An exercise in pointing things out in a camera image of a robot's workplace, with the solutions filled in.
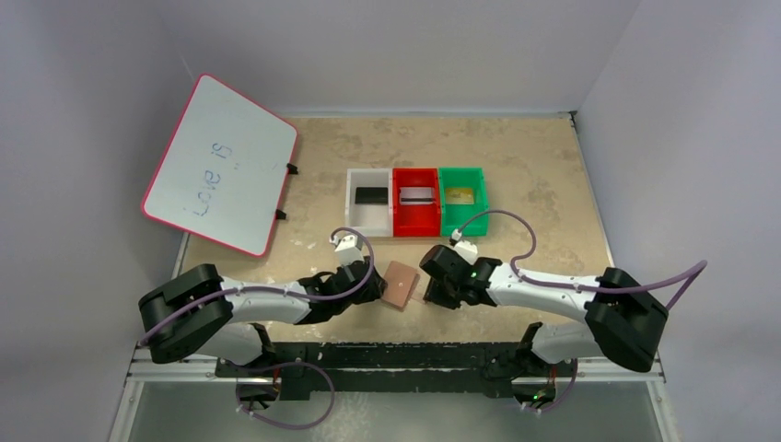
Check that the black card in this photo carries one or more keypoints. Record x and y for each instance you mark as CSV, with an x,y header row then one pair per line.
x,y
371,195

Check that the pink framed whiteboard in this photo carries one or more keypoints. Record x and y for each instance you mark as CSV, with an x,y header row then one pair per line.
x,y
223,172

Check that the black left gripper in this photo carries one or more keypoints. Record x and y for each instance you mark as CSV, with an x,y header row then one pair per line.
x,y
374,291

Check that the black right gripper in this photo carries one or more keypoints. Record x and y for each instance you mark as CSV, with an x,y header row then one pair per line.
x,y
439,287

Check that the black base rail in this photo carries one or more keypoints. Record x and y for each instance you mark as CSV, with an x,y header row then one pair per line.
x,y
494,369

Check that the brown leather card holder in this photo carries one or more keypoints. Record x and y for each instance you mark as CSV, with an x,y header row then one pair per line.
x,y
401,282

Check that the white plastic bin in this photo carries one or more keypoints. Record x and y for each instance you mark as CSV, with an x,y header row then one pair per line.
x,y
368,206

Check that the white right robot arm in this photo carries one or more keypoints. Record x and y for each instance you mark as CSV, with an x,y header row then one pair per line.
x,y
607,315

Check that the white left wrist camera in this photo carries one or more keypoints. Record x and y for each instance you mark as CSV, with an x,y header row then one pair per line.
x,y
348,249

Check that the gold card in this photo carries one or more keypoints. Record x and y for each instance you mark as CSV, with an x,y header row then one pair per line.
x,y
459,196

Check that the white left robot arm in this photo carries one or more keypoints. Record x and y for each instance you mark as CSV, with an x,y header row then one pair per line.
x,y
201,312

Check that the aluminium frame rail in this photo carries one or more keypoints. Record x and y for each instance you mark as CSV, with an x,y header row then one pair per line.
x,y
198,368

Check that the green plastic bin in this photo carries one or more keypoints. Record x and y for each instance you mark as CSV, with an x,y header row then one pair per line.
x,y
453,216

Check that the silver striped card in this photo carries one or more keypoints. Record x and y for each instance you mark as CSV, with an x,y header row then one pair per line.
x,y
416,195

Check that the red plastic bin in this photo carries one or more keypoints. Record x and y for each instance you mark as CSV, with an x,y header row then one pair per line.
x,y
415,220

